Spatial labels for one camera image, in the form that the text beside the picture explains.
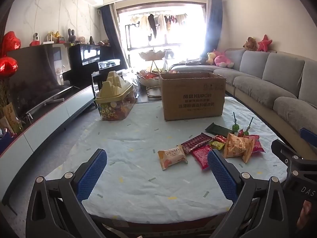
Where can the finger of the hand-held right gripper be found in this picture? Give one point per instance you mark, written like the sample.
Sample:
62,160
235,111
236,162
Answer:
284,151
309,137

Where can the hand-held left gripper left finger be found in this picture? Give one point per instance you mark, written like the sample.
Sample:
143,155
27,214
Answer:
92,173

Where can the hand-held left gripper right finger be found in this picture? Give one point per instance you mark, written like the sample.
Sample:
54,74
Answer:
221,176

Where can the golden biscuit packet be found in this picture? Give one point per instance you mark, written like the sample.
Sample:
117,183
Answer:
237,147

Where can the brown cardboard box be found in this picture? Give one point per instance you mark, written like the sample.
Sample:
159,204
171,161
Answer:
193,99

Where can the person's right hand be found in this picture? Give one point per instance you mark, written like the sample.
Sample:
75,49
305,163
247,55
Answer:
309,213

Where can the pink red snack packet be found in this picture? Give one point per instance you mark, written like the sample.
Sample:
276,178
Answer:
201,156

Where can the yellow wrapped candy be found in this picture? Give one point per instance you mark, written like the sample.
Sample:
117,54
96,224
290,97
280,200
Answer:
217,145

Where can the dark red bar packet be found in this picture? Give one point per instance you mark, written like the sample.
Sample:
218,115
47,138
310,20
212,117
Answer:
195,142

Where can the green lollipop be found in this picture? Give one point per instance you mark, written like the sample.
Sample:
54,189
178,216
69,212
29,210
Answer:
234,128
246,132

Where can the dark green snack packet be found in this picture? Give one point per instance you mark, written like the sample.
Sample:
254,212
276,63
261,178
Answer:
218,129

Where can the white pastry packet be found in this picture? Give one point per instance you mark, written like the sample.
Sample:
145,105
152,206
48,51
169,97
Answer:
172,157

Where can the light blue tablecloth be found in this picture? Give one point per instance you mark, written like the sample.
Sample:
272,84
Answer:
138,141

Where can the light blue television cabinet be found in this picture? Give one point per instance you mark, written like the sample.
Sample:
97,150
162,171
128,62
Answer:
44,121

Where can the grey sofa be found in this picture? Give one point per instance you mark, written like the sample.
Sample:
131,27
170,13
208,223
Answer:
267,79

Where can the clear candy container gold lid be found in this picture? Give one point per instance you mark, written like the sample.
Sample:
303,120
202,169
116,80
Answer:
114,89

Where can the clear plastic bag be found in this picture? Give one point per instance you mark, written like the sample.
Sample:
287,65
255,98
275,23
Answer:
130,81

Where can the red star plush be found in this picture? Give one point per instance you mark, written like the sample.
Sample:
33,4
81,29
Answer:
264,43

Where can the yellow dried flower bouquet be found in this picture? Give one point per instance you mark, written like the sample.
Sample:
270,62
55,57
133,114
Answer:
8,109

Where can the large pink plush toy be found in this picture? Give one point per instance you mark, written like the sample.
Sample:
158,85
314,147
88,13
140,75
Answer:
224,61

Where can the black television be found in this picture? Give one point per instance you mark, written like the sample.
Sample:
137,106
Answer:
37,79

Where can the brown plush bear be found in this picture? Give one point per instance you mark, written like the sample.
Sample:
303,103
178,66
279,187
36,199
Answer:
250,43

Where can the black piano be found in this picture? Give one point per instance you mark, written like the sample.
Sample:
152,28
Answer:
84,57

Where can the pile of clothes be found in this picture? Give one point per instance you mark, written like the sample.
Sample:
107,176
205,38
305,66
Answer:
193,62

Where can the yellow plush toy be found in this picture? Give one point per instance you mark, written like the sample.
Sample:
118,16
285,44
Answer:
210,58

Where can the small pink plush toy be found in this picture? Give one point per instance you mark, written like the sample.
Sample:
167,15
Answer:
218,53

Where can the white tiered fruit stand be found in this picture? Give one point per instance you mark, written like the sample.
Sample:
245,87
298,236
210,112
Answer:
151,54

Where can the red round balloon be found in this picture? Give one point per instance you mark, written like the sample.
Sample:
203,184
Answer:
8,67

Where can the grey rabbit figurine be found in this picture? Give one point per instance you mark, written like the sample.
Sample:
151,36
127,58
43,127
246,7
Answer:
71,36

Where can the blue curtain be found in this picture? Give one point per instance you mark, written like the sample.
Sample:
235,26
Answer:
214,24
111,34

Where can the gold ornament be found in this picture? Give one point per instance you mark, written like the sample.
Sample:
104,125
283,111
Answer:
52,37

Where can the white figurine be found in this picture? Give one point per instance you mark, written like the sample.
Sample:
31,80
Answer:
36,37

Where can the red heart balloon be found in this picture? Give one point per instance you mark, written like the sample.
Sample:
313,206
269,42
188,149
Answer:
11,42

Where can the hanging laundry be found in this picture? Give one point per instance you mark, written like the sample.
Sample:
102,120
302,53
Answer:
152,23

